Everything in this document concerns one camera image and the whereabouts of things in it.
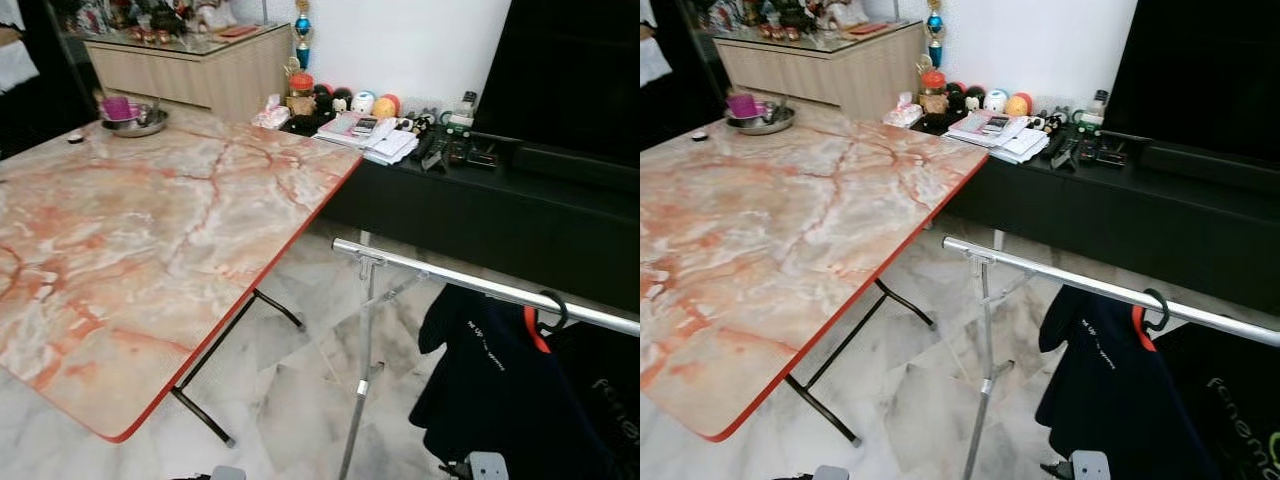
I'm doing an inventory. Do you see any marble pattern folding table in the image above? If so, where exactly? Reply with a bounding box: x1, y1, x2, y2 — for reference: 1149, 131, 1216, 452
640, 103, 989, 447
0, 105, 363, 448

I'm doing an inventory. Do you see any stack of white books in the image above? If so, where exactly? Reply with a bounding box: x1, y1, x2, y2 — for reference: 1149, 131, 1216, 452
315, 112, 419, 166
945, 110, 1051, 164

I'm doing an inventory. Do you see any pink tissue pack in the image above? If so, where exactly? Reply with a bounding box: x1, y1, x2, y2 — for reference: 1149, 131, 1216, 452
883, 93, 924, 128
253, 95, 291, 131

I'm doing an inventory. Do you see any round metal bowl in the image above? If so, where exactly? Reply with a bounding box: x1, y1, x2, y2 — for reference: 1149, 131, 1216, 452
725, 100, 797, 136
102, 103, 169, 138

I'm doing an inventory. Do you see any black soundbar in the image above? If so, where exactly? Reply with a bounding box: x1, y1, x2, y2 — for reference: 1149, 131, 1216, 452
515, 143, 641, 196
1140, 140, 1280, 191

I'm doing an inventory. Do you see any black glass display shelf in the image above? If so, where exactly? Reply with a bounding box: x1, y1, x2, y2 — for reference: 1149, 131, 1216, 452
640, 0, 731, 151
0, 0, 101, 159

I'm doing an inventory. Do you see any black plush toy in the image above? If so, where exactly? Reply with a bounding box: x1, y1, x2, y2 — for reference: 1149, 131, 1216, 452
945, 82, 986, 113
313, 84, 353, 116

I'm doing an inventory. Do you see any black remote control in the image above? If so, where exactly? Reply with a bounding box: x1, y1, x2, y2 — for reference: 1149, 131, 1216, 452
415, 130, 451, 173
1045, 128, 1083, 171

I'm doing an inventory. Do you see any black low TV console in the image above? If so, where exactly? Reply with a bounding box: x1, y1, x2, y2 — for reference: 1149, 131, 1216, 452
283, 115, 641, 316
915, 112, 1280, 319

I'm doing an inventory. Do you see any black flat screen television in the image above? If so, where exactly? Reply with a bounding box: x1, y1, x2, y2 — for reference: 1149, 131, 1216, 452
1103, 0, 1280, 166
470, 0, 641, 166

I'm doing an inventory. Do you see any silver metal clothes rack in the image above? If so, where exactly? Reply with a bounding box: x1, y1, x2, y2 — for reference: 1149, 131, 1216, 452
942, 236, 1280, 480
332, 238, 641, 480

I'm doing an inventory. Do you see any jar with orange lid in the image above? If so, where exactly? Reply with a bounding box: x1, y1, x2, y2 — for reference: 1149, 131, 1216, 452
920, 70, 949, 114
287, 72, 317, 116

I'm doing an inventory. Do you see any blue and gold trophy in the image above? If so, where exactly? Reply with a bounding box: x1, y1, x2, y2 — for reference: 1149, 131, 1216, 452
292, 0, 314, 71
925, 0, 946, 69

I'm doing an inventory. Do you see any black shirt with green logo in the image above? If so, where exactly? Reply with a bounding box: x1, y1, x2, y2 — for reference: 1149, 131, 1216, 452
550, 320, 641, 480
1155, 322, 1280, 480

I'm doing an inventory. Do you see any navy blue shirt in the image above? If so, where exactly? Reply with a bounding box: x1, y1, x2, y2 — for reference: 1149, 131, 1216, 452
408, 285, 611, 480
1035, 285, 1226, 480

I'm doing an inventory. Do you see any light wooden sideboard cabinet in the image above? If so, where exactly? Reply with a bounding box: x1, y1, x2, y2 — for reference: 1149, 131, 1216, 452
713, 22, 926, 123
85, 25, 294, 123

